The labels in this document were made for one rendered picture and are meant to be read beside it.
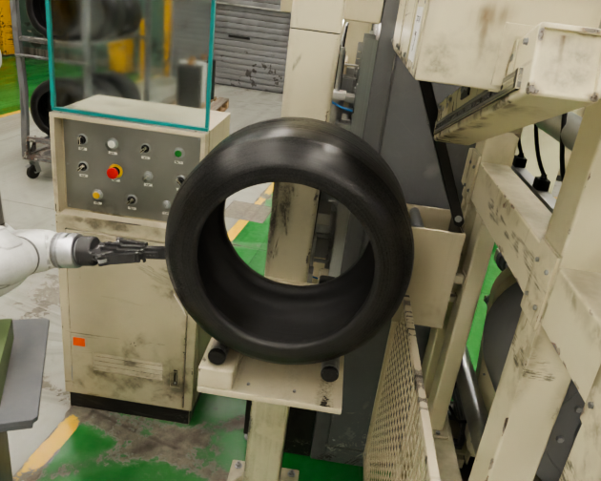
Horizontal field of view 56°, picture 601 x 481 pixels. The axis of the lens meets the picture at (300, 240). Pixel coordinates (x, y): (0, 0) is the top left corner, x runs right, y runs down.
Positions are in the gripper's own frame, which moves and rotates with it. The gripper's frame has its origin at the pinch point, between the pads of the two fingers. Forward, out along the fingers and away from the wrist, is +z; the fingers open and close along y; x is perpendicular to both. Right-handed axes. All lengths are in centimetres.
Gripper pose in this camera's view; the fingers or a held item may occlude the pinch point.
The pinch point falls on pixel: (159, 252)
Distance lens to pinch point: 144.7
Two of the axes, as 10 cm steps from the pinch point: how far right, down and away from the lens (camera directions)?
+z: 10.0, 0.2, -1.0
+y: 1.0, -3.9, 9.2
